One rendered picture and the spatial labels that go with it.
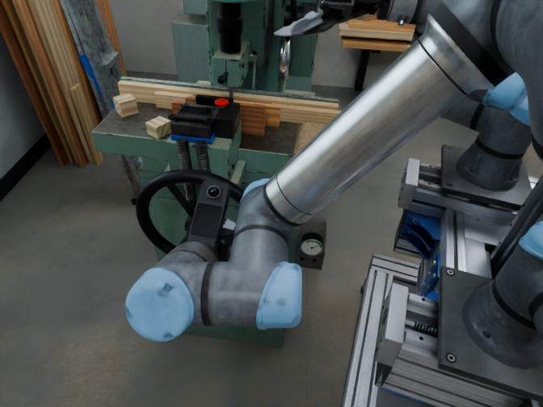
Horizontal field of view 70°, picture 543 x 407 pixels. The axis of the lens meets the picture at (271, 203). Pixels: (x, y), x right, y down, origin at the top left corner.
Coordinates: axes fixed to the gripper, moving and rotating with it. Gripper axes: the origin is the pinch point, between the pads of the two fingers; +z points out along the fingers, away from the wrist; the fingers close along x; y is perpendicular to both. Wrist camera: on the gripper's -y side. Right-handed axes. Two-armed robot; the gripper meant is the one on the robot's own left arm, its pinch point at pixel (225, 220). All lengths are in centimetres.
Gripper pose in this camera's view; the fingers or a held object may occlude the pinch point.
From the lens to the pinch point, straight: 75.8
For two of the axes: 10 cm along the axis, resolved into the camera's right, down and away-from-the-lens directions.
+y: -1.1, 9.8, 1.9
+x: 9.9, 1.2, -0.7
